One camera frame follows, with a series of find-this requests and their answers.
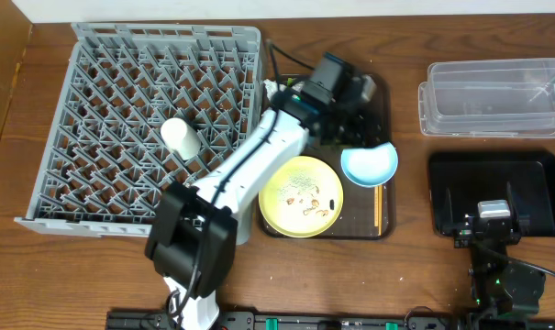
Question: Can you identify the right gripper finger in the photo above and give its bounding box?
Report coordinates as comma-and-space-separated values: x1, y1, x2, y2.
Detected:
506, 181, 520, 225
443, 188, 453, 229

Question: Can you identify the light blue bowl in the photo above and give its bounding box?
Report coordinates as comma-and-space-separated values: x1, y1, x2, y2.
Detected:
340, 142, 399, 188

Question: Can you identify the white plastic cup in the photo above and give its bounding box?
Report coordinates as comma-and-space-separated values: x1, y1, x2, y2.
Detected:
160, 117, 201, 160

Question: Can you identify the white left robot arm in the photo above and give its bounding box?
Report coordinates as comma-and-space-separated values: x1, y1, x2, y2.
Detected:
145, 53, 377, 329

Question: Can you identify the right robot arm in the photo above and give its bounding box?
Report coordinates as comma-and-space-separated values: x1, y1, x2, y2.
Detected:
445, 183, 555, 330

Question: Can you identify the black plastic bin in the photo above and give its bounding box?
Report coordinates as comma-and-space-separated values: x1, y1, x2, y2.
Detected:
428, 150, 555, 237

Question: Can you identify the dark brown serving tray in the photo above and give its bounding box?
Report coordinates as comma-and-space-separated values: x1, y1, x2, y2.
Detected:
257, 72, 394, 240

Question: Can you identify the yellow plate with crumbs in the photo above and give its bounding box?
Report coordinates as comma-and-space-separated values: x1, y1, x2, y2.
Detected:
259, 156, 344, 238

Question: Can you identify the crumpled white napkin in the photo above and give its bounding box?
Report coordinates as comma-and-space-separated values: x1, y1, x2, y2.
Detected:
263, 79, 286, 100

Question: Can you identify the clear plastic bin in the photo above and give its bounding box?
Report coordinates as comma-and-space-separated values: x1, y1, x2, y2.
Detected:
418, 58, 555, 139

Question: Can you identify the grey plastic dish rack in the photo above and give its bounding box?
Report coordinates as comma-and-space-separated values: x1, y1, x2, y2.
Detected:
18, 23, 264, 237

